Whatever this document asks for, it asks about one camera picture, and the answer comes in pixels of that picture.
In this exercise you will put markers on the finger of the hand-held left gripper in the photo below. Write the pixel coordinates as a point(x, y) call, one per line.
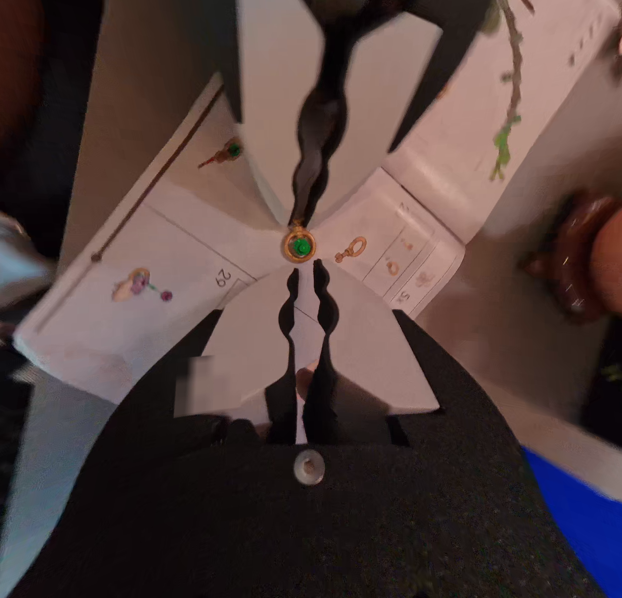
point(379, 97)
point(277, 73)

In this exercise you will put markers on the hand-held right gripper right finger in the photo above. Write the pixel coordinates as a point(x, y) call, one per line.
point(369, 345)

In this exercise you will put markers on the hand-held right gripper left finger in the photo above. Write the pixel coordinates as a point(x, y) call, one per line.
point(252, 325)

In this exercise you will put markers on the person's right hand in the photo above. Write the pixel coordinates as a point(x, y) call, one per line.
point(305, 380)

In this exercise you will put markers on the white instruction booklet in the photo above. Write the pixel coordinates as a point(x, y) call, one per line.
point(194, 228)

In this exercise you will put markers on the brown brick pot stand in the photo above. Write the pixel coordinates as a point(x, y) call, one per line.
point(573, 267)

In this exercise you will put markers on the pink brick flower pot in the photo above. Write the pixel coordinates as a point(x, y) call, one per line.
point(610, 267)

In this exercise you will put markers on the blue plastic bin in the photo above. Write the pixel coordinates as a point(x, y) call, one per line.
point(583, 525)

